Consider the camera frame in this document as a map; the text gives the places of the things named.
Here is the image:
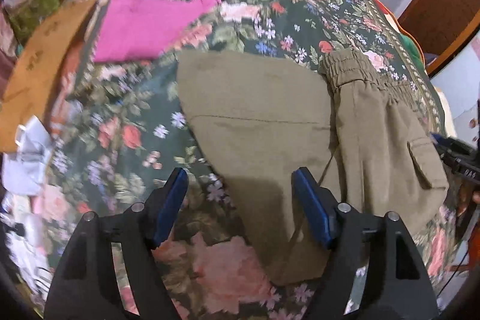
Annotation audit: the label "wooden door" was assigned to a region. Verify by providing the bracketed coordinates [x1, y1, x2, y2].
[400, 0, 479, 76]

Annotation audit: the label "olive green pants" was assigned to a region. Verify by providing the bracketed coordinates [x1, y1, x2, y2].
[176, 49, 448, 286]

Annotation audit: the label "white grey clothes heap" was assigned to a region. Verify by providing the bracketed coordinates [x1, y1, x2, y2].
[1, 116, 54, 305]

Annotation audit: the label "floral dark green bedspread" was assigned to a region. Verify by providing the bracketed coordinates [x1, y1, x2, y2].
[41, 0, 456, 319]

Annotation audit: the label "right hand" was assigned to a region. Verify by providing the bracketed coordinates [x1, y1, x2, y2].
[472, 191, 480, 205]

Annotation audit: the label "colourful fleece blanket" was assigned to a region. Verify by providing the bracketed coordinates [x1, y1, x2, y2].
[373, 0, 425, 71]

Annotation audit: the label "magenta folded cloth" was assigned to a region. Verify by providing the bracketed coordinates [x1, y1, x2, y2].
[93, 0, 221, 63]

